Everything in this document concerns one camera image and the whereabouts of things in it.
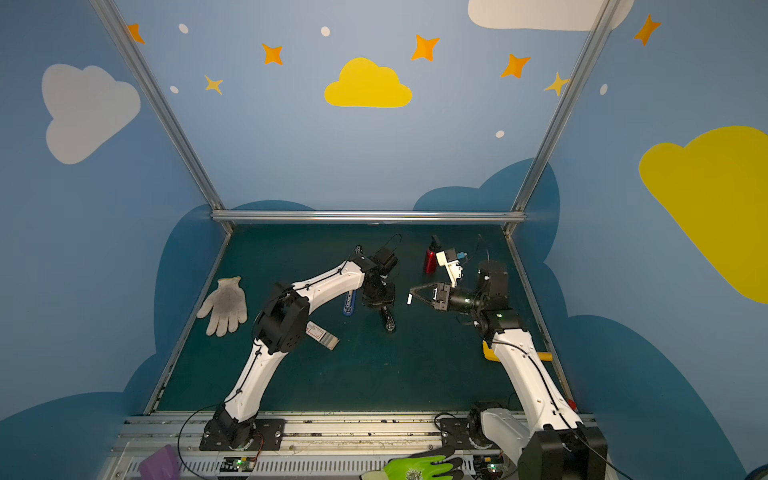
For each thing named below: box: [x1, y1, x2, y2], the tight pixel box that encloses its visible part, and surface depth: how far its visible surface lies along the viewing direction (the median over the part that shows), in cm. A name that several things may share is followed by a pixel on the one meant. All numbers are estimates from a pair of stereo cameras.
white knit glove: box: [196, 276, 248, 337], surface depth 99 cm
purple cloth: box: [138, 444, 181, 480], surface depth 71 cm
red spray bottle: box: [425, 234, 441, 275], surface depth 103 cm
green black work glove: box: [360, 446, 464, 480], surface depth 70 cm
